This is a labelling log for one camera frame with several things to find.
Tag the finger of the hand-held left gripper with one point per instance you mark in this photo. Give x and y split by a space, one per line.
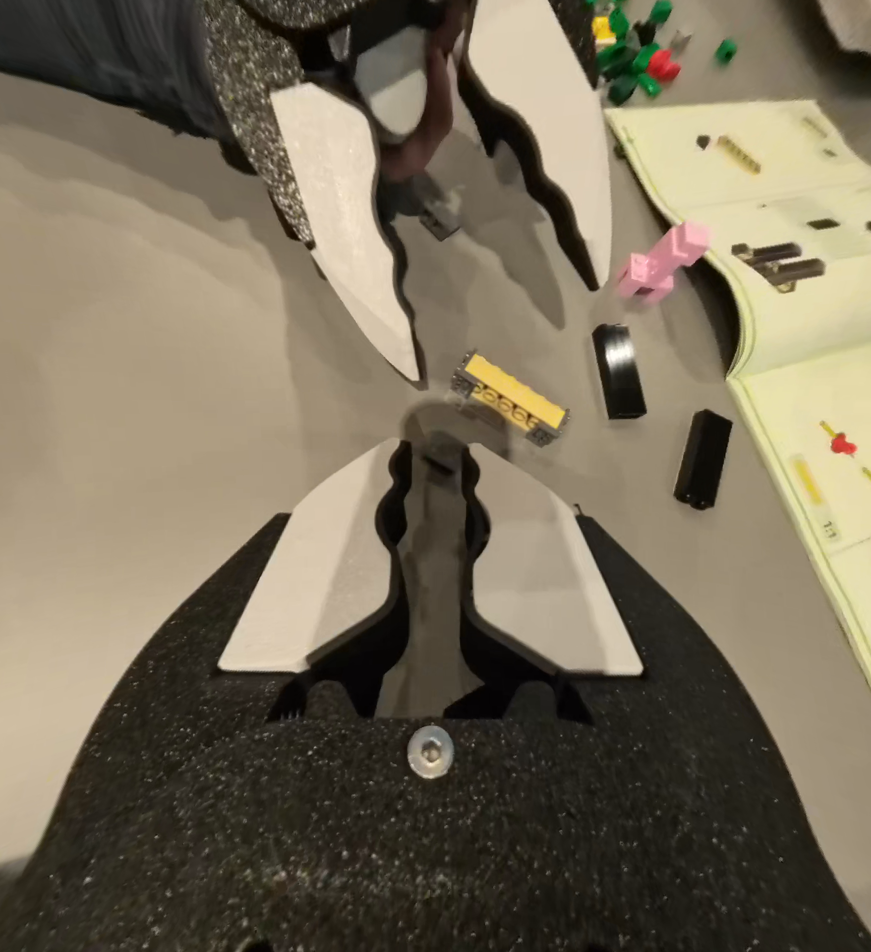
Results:
338 216
547 111

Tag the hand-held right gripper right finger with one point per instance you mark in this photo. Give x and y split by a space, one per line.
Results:
547 587

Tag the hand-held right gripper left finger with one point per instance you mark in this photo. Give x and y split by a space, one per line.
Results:
316 580

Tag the small dark grey brick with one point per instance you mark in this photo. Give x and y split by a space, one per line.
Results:
439 461

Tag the yellow and grey brick assembly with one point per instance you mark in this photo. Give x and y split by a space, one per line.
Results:
509 394

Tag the person's left forearm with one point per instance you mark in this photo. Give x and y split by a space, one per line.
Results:
86 52

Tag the person's left hand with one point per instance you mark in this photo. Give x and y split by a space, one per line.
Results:
439 97

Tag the pile of green bricks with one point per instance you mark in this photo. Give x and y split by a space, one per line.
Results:
625 63

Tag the small yellow brick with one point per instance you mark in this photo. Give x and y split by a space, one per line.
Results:
602 24

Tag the red brick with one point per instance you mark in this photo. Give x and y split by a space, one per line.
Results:
663 65

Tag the small light grey brick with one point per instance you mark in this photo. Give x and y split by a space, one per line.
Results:
680 39

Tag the small green brick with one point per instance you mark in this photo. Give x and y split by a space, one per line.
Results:
726 50

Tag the pink brick pig figure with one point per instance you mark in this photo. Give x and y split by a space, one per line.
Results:
662 264

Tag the black brick column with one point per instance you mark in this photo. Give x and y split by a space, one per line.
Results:
703 461
620 372

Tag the white plastic bag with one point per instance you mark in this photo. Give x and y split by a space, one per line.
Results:
866 22

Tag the open instruction booklet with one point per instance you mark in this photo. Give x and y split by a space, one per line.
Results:
814 312

